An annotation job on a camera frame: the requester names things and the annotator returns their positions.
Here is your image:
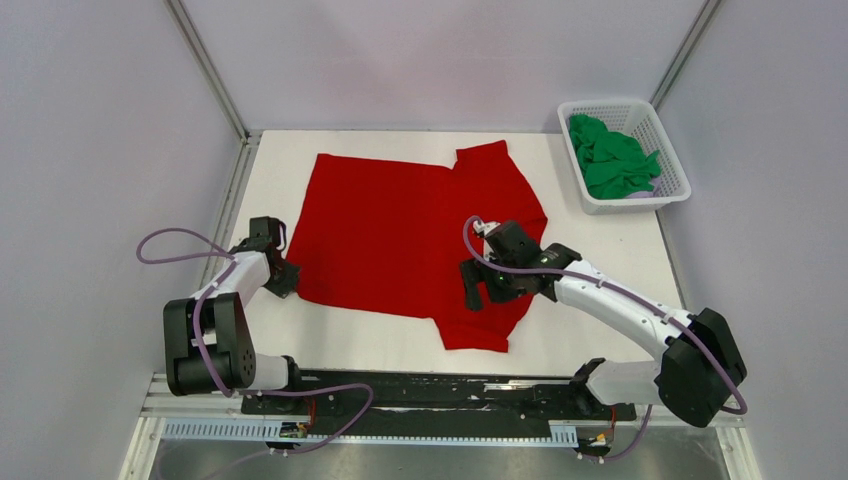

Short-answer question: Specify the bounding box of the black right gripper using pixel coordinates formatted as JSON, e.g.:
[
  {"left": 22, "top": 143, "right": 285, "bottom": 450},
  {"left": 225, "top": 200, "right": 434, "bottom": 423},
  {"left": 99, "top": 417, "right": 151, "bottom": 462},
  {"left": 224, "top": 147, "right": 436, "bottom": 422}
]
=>
[{"left": 459, "top": 254, "right": 525, "bottom": 313}]

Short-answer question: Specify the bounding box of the red t-shirt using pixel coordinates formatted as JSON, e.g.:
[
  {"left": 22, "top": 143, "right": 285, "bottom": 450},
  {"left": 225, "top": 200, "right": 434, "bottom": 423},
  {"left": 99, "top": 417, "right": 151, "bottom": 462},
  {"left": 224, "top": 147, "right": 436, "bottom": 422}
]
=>
[{"left": 287, "top": 140, "right": 548, "bottom": 353}]

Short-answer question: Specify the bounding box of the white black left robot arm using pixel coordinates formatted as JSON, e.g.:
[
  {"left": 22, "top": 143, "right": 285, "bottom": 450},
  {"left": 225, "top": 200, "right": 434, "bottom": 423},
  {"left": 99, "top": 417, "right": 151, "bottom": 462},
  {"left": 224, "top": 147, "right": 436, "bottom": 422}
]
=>
[{"left": 163, "top": 216, "right": 307, "bottom": 413}]

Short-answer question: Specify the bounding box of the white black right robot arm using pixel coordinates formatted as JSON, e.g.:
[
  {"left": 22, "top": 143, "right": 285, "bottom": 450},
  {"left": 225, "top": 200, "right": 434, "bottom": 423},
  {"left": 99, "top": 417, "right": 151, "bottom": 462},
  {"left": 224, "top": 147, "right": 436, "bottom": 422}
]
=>
[{"left": 460, "top": 215, "right": 749, "bottom": 428}]

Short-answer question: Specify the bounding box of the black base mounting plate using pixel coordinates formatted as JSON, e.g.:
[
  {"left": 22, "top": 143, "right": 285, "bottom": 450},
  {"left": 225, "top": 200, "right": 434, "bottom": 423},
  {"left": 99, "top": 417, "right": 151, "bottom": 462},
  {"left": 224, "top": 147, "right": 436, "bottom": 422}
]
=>
[{"left": 241, "top": 370, "right": 636, "bottom": 437}]

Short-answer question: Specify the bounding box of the green t-shirt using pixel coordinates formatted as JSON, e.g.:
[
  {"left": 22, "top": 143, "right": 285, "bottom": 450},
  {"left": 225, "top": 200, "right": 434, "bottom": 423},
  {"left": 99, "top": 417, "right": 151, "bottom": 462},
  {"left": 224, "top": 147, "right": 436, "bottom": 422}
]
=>
[{"left": 568, "top": 114, "right": 662, "bottom": 200}]

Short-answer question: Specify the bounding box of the white plastic laundry basket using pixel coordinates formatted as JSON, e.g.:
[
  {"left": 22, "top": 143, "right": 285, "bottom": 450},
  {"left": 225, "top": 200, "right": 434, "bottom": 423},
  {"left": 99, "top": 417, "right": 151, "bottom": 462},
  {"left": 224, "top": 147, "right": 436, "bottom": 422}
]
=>
[{"left": 557, "top": 98, "right": 691, "bottom": 215}]

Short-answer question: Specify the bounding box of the lilac t-shirt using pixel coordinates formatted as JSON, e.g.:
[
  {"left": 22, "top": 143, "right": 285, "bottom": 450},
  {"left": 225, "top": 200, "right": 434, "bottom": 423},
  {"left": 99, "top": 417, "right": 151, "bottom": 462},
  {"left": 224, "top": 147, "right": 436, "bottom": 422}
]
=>
[{"left": 626, "top": 188, "right": 658, "bottom": 200}]

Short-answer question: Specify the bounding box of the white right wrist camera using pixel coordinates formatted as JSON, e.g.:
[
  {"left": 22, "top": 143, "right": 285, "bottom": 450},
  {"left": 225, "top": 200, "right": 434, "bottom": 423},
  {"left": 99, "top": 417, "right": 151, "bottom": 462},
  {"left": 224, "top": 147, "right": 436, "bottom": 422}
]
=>
[{"left": 471, "top": 220, "right": 500, "bottom": 238}]

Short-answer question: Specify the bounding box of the aluminium frame post left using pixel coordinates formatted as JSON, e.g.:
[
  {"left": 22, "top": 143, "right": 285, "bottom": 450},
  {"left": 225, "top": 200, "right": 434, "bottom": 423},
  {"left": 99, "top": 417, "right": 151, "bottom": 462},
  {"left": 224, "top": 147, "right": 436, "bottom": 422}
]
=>
[{"left": 164, "top": 0, "right": 250, "bottom": 144}]

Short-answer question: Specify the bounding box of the aluminium frame post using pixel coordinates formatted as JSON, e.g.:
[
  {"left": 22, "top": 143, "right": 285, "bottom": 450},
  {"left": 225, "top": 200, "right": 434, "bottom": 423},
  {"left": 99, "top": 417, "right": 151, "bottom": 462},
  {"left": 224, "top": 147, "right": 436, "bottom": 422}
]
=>
[
  {"left": 164, "top": 0, "right": 250, "bottom": 144},
  {"left": 649, "top": 0, "right": 724, "bottom": 110}
]

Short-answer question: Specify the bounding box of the white slotted cable duct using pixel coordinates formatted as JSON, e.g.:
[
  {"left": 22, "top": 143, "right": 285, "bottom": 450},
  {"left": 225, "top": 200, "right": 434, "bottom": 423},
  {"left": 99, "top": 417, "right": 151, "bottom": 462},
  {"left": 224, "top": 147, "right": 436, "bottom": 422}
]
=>
[{"left": 160, "top": 418, "right": 578, "bottom": 448}]

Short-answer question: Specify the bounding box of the aluminium front rail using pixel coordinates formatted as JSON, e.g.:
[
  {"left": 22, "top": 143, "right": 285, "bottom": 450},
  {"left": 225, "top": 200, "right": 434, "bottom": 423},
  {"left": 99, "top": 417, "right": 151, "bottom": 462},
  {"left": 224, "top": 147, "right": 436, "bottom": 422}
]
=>
[{"left": 140, "top": 375, "right": 748, "bottom": 428}]

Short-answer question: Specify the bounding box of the aluminium frame post right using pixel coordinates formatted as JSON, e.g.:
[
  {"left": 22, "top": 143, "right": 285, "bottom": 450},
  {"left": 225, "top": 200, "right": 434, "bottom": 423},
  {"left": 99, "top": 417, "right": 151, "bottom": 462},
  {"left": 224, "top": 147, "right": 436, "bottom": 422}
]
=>
[{"left": 649, "top": 0, "right": 724, "bottom": 110}]

